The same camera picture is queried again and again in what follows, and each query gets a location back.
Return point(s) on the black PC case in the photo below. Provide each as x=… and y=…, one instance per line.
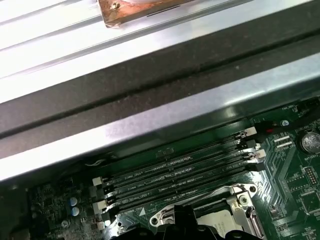
x=125, y=100

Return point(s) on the metal socket cover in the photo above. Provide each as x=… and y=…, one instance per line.
x=237, y=193

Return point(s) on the silver CPU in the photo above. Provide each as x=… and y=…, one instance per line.
x=220, y=221

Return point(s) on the coin cell battery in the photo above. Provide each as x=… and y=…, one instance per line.
x=311, y=142

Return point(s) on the silver blue capacitor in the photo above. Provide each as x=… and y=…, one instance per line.
x=75, y=211
x=73, y=200

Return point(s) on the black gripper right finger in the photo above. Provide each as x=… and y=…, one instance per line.
x=189, y=220

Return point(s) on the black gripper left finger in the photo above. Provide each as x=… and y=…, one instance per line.
x=179, y=220

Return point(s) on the green motherboard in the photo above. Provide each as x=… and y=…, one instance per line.
x=287, y=187

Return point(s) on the CPU socket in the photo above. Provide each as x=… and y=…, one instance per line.
x=250, y=190

